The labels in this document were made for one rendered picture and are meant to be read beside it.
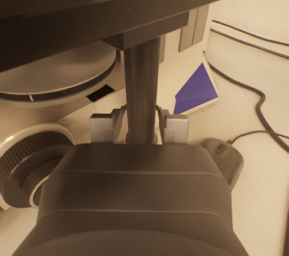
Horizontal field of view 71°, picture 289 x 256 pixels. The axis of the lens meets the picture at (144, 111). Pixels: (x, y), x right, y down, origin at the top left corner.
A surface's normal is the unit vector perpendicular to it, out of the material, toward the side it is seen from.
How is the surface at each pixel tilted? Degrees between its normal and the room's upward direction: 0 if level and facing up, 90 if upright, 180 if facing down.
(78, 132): 90
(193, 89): 48
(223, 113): 0
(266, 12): 90
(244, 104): 0
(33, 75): 0
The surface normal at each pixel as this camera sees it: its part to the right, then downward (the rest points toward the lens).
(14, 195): 0.70, 0.48
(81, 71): 0.01, -0.75
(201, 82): 0.52, -0.13
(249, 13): -0.72, 0.46
